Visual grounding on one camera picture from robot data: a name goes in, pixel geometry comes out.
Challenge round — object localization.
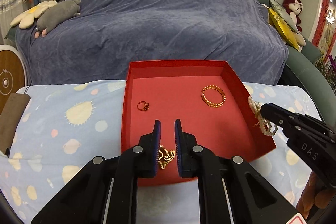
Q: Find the white pearl bracelet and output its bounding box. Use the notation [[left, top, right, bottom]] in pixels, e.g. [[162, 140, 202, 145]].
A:
[[247, 95, 279, 137]]

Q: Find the gold chain bracelet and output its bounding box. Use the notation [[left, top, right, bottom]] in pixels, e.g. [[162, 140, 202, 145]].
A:
[[157, 144, 176, 170]]

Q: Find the gold chain bangle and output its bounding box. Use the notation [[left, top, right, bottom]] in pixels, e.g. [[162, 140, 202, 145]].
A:
[[201, 85, 226, 108]]

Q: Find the person's hand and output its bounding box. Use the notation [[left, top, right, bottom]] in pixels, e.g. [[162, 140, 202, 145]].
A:
[[296, 172, 335, 219]]

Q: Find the red cardboard box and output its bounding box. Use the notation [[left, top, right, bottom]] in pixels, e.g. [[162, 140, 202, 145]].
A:
[[120, 60, 277, 187]]

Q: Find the green sofa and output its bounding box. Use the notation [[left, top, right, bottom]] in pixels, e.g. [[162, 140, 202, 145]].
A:
[[254, 0, 336, 119]]

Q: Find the gold pillow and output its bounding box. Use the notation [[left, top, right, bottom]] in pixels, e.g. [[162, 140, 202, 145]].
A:
[[268, 7, 300, 51]]

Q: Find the blue patterned tablecloth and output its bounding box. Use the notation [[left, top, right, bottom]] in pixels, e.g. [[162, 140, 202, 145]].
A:
[[1, 80, 321, 223]]

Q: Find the red monkey plush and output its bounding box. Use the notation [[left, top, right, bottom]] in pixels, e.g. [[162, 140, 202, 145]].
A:
[[282, 0, 303, 32]]

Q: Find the silver grey pillow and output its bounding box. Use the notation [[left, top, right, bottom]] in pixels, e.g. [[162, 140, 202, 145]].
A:
[[269, 0, 299, 34]]

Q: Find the purple-blue sofa blanket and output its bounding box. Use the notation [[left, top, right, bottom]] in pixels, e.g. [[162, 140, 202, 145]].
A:
[[15, 0, 288, 85]]

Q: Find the grey plush toy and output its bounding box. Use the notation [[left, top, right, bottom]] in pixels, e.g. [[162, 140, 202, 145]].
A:
[[35, 0, 81, 39]]

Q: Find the flower shaped cushion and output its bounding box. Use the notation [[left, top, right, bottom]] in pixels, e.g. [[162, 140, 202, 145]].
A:
[[10, 1, 58, 29]]

